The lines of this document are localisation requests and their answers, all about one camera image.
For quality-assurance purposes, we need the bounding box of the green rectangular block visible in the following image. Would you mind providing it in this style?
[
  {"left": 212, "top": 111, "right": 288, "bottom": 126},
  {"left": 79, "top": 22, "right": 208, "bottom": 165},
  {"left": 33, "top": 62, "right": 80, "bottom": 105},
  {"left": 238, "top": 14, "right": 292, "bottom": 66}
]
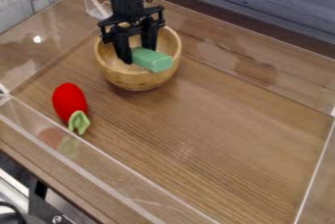
[{"left": 132, "top": 47, "right": 174, "bottom": 72}]

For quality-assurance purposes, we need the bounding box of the red felt strawberry toy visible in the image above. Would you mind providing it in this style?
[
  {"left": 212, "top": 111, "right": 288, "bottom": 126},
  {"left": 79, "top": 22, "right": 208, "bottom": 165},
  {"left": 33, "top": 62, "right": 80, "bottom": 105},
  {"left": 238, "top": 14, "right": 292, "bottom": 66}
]
[{"left": 52, "top": 83, "right": 90, "bottom": 135}]

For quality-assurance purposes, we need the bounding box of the clear acrylic front barrier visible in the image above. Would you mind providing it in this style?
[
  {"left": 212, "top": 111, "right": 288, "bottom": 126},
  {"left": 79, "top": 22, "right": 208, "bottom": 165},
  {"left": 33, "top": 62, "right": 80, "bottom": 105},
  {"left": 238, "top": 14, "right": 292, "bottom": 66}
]
[{"left": 0, "top": 91, "right": 218, "bottom": 224}]

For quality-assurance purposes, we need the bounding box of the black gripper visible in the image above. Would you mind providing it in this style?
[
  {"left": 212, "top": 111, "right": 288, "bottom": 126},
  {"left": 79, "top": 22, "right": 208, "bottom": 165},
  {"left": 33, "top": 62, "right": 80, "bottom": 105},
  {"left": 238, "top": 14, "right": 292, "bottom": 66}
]
[{"left": 98, "top": 0, "right": 165, "bottom": 65}]

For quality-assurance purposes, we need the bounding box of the black cable under table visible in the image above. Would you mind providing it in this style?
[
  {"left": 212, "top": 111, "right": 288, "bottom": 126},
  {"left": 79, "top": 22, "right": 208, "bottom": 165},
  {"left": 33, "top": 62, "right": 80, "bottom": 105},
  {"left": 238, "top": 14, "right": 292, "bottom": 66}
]
[{"left": 0, "top": 201, "right": 28, "bottom": 224}]

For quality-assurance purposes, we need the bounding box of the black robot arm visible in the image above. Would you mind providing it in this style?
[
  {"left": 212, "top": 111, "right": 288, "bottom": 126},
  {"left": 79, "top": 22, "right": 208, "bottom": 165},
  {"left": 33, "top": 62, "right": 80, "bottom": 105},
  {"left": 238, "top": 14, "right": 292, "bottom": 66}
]
[{"left": 98, "top": 0, "right": 165, "bottom": 65}]

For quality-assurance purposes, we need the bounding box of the light wooden bowl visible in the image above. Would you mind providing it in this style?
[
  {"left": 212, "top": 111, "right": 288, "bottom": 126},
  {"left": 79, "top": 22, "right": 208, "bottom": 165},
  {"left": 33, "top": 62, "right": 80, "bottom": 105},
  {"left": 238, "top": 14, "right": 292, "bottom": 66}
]
[{"left": 94, "top": 26, "right": 182, "bottom": 91}]

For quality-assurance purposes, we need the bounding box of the clear acrylic corner bracket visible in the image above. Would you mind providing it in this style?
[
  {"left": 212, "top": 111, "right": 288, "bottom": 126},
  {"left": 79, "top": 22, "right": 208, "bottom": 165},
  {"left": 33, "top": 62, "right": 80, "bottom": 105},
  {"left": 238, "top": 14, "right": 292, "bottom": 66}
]
[{"left": 83, "top": 0, "right": 112, "bottom": 21}]

